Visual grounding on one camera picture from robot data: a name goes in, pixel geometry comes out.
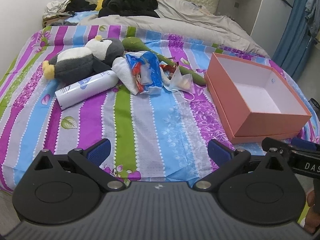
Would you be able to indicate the white folded tissue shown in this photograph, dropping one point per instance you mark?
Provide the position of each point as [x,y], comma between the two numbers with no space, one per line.
[123,71]

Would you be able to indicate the green plush stick toy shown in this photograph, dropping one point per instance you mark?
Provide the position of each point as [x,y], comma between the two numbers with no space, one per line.
[136,44]

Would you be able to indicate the blue face mask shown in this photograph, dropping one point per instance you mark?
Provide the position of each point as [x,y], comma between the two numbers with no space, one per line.
[187,96]

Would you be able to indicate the hanging denim clothes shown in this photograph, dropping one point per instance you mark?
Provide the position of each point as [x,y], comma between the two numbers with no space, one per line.
[312,17]

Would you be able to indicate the colourful striped bedsheet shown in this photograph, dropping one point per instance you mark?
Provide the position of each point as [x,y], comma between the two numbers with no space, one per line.
[154,138]

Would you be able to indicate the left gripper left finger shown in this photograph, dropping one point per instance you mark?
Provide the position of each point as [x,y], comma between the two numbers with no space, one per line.
[87,162]

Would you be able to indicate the penguin plush toy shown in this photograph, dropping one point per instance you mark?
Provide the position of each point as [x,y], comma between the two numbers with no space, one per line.
[75,64]

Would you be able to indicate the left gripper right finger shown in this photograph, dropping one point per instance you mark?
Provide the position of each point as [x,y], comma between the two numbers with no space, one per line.
[229,162]

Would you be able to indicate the dark red snack packet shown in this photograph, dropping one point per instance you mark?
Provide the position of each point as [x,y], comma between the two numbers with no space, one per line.
[169,70]

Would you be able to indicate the white cylindrical bottle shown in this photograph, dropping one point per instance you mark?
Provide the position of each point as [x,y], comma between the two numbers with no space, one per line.
[86,88]

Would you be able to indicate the person's right hand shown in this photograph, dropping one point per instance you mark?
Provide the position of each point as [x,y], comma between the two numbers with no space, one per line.
[312,219]

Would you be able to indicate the white crumpled cloth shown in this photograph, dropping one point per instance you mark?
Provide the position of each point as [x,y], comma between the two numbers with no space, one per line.
[53,8]

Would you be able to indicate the grey wardrobe cabinet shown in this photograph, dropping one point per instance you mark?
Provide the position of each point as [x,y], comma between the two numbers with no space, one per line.
[264,20]

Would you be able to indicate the blue tissue pack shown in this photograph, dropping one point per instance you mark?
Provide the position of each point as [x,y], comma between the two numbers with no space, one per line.
[146,72]

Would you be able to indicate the clear plastic snack bag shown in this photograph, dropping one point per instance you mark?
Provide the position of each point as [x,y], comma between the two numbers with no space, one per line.
[181,82]

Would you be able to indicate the black clothes pile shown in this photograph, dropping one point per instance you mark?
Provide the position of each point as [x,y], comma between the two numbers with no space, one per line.
[128,8]

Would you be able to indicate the blue curtain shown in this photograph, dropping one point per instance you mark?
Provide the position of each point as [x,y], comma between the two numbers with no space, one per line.
[296,43]

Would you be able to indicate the pink cardboard box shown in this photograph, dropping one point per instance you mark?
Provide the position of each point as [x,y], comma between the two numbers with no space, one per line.
[254,101]

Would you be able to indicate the grey duvet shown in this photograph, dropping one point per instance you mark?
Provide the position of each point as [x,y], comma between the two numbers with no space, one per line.
[187,19]

